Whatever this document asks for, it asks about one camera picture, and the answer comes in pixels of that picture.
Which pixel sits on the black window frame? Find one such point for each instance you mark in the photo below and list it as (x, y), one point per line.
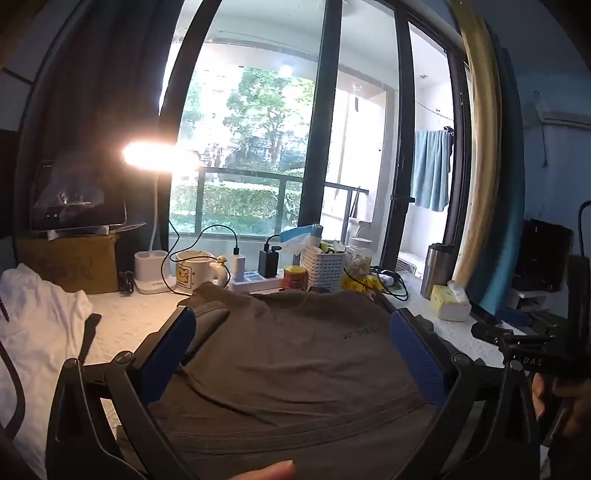
(323, 138)

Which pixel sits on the white tablet stand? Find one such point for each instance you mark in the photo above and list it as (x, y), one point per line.
(99, 229)

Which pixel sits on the white bottle with blue cap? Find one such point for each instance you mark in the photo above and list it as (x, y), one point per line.
(316, 233)

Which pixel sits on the white air conditioner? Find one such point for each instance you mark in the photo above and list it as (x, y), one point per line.
(568, 117)

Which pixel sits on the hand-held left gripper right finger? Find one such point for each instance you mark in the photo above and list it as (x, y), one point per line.
(415, 360)

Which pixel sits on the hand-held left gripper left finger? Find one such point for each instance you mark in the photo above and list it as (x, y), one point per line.
(171, 353)

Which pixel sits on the brown t-shirt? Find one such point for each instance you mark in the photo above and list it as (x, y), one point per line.
(300, 360)

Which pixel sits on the red can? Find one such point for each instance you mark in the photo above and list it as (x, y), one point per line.
(295, 277)

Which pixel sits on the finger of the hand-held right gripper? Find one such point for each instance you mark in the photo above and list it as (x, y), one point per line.
(487, 331)

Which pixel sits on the dark curtain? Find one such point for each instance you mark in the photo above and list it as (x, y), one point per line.
(92, 92)

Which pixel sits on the white mug with bear print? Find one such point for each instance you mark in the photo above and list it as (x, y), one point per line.
(194, 274)

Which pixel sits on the blue and white tissue pack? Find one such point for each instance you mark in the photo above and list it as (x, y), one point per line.
(295, 236)

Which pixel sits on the glass jar with white lid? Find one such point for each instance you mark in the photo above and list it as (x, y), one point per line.
(360, 263)

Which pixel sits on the blue hanging towel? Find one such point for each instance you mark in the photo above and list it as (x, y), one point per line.
(429, 170)

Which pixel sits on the person's left hand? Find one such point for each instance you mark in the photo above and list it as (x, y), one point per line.
(272, 471)

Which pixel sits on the white power strip with chargers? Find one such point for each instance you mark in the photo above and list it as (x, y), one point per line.
(217, 225)

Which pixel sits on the yellow tissue pack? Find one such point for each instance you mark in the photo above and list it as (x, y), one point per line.
(450, 304)

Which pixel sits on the white plastic basket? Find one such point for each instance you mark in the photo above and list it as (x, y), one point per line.
(323, 272)

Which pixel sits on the yellow printed bag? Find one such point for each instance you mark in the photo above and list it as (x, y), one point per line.
(358, 285)

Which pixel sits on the white textured tablecloth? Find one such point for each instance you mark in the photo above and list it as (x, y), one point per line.
(134, 309)

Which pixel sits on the white t-shirt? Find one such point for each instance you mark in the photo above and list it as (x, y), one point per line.
(37, 314)

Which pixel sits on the steel tumbler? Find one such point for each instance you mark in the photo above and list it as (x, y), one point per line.
(436, 272)

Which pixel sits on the white desk lamp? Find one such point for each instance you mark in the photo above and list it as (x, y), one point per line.
(150, 274)

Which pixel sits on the yellow curtain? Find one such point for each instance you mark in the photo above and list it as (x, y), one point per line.
(485, 138)

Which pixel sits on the cardboard box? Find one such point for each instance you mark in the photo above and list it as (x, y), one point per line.
(69, 263)

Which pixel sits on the black gooseneck holder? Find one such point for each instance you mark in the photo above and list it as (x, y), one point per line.
(19, 392)

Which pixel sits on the black charger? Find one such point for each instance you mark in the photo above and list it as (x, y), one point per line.
(268, 263)

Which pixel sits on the black box device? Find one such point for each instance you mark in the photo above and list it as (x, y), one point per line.
(545, 258)

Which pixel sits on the person's right hand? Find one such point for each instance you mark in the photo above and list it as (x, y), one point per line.
(577, 406)

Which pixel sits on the balcony railing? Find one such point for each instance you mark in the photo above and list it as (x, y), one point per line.
(249, 171)

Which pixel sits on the black tablet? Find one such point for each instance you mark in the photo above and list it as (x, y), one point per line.
(111, 203)

